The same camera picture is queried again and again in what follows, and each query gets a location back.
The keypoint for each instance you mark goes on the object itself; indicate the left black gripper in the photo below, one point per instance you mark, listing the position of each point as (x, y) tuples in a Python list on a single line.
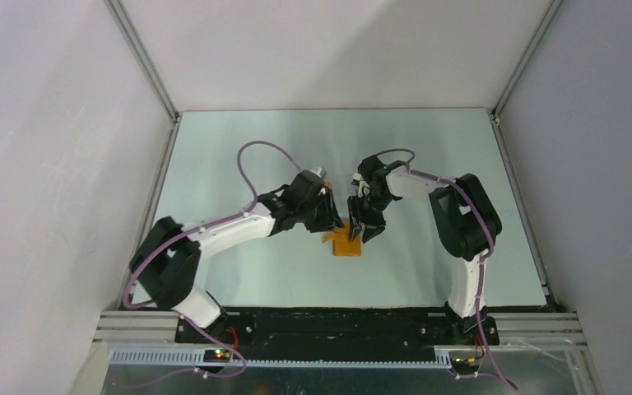
[(331, 219)]

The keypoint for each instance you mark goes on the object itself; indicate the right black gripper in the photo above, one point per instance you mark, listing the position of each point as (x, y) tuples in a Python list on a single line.
[(374, 225)]

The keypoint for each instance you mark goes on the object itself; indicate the orange leather card holder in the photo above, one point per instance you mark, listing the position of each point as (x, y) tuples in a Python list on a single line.
[(341, 244)]

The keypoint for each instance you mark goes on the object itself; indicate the clear plastic card tray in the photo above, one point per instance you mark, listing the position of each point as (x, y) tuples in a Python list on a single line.
[(341, 185)]

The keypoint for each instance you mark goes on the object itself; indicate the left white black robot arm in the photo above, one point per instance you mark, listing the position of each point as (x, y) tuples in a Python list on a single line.
[(166, 263)]

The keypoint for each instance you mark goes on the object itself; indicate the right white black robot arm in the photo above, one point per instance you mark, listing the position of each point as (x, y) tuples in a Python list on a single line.
[(466, 221)]

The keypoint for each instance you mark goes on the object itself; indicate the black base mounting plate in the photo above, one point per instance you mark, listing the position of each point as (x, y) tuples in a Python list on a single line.
[(340, 334)]

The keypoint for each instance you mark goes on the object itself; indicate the left controller circuit board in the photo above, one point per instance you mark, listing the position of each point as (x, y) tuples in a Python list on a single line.
[(217, 356)]

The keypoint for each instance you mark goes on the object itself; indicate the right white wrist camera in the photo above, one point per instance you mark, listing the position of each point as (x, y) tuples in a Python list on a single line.
[(361, 185)]

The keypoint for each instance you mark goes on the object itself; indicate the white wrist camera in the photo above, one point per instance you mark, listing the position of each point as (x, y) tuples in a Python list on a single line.
[(320, 172), (361, 185)]

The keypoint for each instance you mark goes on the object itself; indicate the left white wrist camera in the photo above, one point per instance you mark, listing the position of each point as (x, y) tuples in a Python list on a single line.
[(320, 172)]

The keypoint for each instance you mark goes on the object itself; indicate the right aluminium frame rail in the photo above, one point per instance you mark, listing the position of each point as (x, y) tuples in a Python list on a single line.
[(496, 116)]

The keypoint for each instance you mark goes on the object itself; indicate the aluminium frame rail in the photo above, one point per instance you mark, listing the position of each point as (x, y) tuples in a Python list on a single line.
[(123, 20), (496, 116)]

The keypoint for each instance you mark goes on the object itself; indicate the left aluminium frame rail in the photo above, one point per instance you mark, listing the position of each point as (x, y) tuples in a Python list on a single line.
[(123, 20)]

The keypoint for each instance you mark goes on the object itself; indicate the grey slotted cable duct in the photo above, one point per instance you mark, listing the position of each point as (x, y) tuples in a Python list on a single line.
[(200, 358)]

